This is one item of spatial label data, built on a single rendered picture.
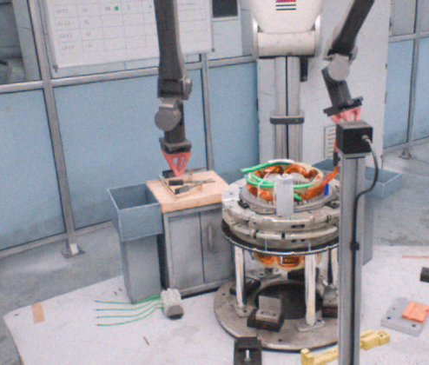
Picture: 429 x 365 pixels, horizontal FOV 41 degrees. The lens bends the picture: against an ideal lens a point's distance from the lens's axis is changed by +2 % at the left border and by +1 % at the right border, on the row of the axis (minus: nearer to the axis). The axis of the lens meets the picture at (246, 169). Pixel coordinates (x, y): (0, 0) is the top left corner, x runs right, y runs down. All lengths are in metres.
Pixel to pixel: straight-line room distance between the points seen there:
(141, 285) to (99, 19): 2.13
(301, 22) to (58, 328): 1.06
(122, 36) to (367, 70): 1.62
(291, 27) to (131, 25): 1.91
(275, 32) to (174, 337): 0.89
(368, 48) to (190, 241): 2.63
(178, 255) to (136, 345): 0.25
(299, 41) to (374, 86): 2.32
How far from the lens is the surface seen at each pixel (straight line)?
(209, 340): 1.42
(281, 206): 1.25
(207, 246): 1.53
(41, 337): 1.54
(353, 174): 0.84
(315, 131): 3.71
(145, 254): 1.52
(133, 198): 1.60
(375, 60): 3.96
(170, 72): 1.44
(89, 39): 3.41
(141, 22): 3.51
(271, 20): 1.70
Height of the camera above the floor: 1.61
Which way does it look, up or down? 19 degrees down
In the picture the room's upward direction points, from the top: 2 degrees counter-clockwise
